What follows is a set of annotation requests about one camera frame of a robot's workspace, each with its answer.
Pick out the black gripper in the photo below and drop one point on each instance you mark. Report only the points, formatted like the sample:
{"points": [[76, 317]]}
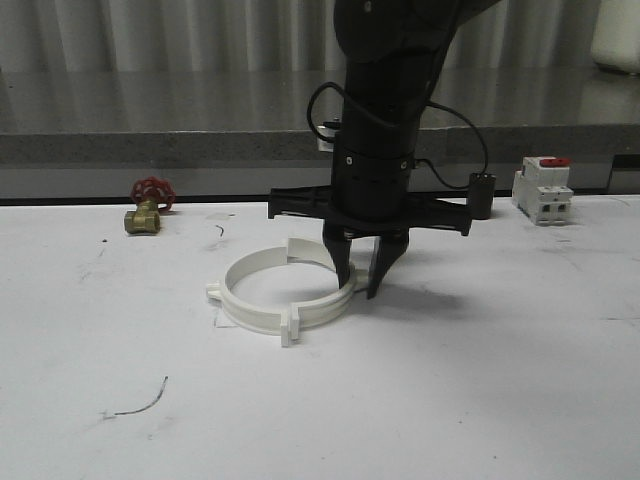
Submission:
{"points": [[368, 196]]}

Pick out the white half-ring pipe clamp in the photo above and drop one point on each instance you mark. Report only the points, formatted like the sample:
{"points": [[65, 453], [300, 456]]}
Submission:
{"points": [[269, 321]]}

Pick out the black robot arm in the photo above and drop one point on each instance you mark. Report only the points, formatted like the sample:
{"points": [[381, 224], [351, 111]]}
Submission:
{"points": [[395, 51]]}

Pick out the dark cylindrical capacitor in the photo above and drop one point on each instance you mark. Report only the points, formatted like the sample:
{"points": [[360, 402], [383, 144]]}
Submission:
{"points": [[480, 195]]}

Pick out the brass valve red handwheel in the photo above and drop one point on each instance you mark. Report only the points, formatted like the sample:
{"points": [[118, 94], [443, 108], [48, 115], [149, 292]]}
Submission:
{"points": [[152, 197]]}

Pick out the white container in background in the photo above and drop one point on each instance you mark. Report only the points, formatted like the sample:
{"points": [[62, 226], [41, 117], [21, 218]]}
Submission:
{"points": [[615, 43]]}

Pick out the white circuit breaker red switch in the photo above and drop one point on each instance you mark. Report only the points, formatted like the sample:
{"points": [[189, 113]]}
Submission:
{"points": [[540, 190]]}

